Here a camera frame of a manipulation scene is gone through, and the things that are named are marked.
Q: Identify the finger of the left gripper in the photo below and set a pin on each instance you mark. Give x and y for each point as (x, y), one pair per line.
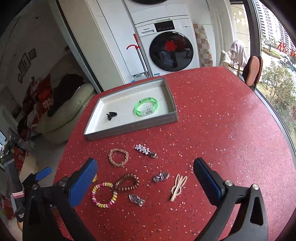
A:
(43, 173)

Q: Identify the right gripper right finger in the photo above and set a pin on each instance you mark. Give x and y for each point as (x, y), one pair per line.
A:
(251, 220)

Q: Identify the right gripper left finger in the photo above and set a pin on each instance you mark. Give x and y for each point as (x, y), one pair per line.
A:
(39, 220)

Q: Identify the beige loop hair clip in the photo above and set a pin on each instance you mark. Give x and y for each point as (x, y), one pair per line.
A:
(176, 190)

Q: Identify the grey jewelry tray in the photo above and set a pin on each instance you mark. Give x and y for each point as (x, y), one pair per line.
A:
(123, 101)

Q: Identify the cream leather sofa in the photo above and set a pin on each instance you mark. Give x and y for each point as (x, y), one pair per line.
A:
(58, 128)

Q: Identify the red printed cloth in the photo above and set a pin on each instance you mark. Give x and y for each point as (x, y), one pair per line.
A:
(38, 100)

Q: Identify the black garment on sofa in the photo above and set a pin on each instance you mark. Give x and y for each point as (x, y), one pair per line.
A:
(64, 91)

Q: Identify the black hair claw clip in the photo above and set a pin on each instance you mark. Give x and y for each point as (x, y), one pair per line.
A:
(110, 115)

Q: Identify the silver rhinestone hair clip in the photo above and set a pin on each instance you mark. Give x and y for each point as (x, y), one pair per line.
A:
(145, 150)

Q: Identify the green plastic bangle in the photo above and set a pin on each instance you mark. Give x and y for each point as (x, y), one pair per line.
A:
(146, 106)

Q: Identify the brown wooden chair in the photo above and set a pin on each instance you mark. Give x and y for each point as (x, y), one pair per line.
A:
(252, 71)

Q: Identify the checkered hanging cloth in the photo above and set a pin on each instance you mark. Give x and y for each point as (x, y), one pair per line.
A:
(204, 50)

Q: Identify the pink white draped clothes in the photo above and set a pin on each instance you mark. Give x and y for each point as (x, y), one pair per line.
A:
(235, 54)

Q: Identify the white washing machine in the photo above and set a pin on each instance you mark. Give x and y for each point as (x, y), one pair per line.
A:
(169, 44)

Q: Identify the white dryer on top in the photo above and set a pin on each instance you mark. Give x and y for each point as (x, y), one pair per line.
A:
(143, 11)

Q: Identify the framed wall pictures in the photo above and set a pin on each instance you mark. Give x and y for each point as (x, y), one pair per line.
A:
(25, 64)

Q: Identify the red handled mop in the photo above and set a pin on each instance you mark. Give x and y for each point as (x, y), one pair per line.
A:
(137, 47)

